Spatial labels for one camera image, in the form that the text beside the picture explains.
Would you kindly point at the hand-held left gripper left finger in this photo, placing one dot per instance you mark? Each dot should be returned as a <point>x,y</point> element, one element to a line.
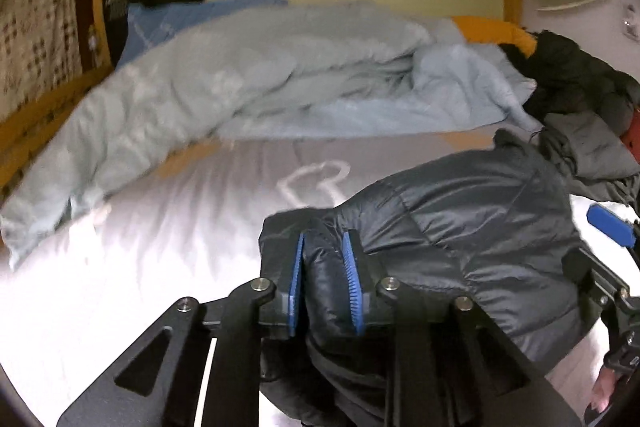
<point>296,287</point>

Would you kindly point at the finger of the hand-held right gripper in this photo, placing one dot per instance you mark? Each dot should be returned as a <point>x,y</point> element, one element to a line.
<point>595,272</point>
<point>607,222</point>

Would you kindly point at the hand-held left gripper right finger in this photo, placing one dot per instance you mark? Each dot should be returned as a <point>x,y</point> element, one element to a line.
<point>352,287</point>

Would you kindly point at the dark grey puffer jacket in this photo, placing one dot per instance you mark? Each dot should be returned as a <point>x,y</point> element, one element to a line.
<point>475,227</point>

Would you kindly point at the person's right hand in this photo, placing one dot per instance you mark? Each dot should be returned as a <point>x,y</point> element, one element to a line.
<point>606,392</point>

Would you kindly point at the grey garment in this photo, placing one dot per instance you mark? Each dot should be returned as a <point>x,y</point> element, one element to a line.
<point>585,147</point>

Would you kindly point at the red item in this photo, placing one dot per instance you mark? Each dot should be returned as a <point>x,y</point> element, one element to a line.
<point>632,132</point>

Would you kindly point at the black jacket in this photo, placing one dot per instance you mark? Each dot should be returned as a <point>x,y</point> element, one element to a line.
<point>570,72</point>

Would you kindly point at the orange pillow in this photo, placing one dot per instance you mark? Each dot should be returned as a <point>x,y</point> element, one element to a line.
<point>495,32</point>

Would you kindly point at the light blue duvet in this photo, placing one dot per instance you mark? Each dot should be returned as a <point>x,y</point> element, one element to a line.
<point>250,67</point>

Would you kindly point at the blue pillow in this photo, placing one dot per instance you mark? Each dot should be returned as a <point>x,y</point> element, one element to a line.
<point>165,24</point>

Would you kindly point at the checkered cloth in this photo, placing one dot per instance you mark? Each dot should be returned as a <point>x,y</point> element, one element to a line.
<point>35,32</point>

